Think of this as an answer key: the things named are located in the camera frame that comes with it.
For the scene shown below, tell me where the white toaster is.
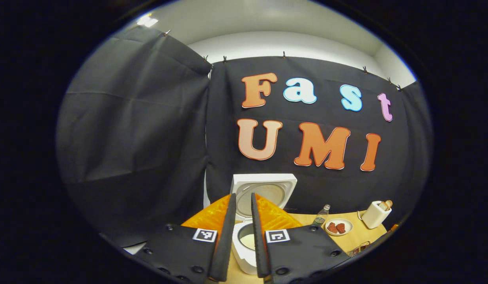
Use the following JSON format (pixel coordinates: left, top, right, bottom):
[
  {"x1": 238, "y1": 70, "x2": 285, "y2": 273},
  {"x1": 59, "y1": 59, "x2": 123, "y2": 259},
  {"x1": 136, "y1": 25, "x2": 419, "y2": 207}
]
[{"x1": 361, "y1": 200, "x2": 393, "y2": 230}]

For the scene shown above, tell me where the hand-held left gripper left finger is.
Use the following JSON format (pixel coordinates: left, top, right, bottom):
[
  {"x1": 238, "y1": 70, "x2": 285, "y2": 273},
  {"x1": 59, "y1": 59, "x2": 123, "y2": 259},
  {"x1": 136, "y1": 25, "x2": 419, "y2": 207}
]
[{"x1": 133, "y1": 193, "x2": 237, "y2": 282}]

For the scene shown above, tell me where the white ceiling light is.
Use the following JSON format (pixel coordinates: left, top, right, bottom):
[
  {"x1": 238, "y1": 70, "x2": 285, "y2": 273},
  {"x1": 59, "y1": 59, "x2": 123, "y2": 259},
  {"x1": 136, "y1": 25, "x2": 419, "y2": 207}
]
[{"x1": 136, "y1": 14, "x2": 159, "y2": 28}]

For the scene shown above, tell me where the clear glass container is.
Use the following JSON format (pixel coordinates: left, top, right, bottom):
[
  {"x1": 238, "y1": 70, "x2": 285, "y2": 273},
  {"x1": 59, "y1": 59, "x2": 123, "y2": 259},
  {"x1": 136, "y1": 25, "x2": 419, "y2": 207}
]
[{"x1": 346, "y1": 240, "x2": 371, "y2": 257}]

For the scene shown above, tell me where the row of black cloth clips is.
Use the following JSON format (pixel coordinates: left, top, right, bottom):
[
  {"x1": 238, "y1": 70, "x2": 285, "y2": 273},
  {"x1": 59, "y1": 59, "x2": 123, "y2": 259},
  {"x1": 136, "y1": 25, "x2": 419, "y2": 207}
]
[{"x1": 163, "y1": 28, "x2": 404, "y2": 92}]

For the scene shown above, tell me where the clear plastic water bottle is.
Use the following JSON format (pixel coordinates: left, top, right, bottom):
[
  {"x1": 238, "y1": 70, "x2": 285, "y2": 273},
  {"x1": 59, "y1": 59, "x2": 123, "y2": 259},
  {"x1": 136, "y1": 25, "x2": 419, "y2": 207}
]
[{"x1": 312, "y1": 204, "x2": 331, "y2": 228}]

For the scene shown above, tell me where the plain black side cloth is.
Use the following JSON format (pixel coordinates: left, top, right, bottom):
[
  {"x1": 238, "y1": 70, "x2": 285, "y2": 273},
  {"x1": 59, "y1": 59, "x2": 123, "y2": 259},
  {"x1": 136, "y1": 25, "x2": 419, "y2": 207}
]
[
  {"x1": 400, "y1": 81, "x2": 434, "y2": 221},
  {"x1": 56, "y1": 24, "x2": 213, "y2": 249}
]

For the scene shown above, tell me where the white round plate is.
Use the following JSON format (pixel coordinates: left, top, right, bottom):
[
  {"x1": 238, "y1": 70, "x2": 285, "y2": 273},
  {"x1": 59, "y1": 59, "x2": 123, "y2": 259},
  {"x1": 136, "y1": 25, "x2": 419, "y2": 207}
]
[{"x1": 324, "y1": 218, "x2": 353, "y2": 237}]

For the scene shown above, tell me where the black backdrop cloth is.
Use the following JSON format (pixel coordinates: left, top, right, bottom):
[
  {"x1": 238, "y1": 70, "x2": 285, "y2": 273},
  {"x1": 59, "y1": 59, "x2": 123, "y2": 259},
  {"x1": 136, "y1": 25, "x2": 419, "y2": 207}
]
[{"x1": 204, "y1": 56, "x2": 411, "y2": 241}]

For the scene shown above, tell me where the white rice cooker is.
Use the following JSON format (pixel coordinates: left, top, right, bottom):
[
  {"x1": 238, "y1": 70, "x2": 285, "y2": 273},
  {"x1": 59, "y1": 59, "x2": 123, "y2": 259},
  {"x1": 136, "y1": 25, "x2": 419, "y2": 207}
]
[{"x1": 229, "y1": 174, "x2": 298, "y2": 275}]

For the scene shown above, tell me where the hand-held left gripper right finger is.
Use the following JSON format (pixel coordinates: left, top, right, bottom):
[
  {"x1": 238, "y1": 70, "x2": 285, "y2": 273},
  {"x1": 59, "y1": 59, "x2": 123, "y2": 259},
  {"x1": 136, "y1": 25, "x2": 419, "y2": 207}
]
[{"x1": 251, "y1": 192, "x2": 351, "y2": 284}]

